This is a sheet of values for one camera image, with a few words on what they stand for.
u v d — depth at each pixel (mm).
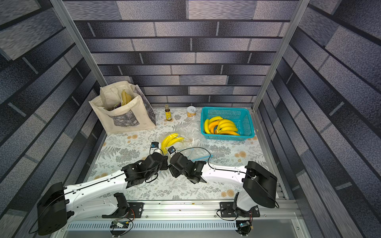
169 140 918
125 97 947
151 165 590
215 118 1101
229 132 1013
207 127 1002
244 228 727
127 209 673
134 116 927
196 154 932
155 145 709
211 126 1019
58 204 405
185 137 957
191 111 1112
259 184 416
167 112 1065
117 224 709
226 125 993
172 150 697
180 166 601
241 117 1088
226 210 728
